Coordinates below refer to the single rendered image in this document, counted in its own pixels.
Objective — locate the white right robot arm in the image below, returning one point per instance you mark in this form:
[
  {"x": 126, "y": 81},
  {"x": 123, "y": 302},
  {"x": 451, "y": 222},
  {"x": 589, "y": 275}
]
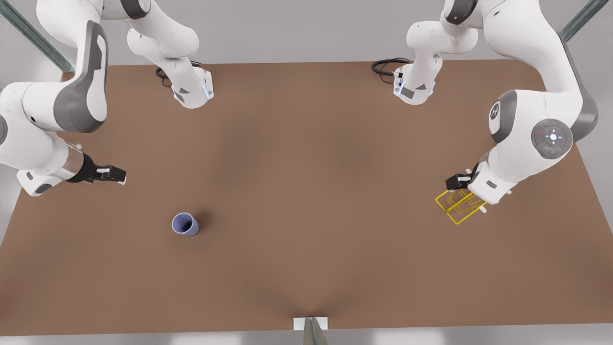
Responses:
[{"x": 76, "y": 91}]

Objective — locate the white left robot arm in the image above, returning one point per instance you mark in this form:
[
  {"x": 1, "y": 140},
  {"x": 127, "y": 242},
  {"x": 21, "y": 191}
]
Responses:
[{"x": 536, "y": 120}]

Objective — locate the lavender cup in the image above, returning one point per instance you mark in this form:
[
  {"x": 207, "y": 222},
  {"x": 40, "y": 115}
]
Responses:
[{"x": 184, "y": 224}]

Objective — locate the silver frame post with foot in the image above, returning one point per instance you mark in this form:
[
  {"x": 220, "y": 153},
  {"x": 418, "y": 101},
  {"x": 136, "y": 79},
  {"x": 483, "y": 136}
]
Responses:
[{"x": 311, "y": 330}]

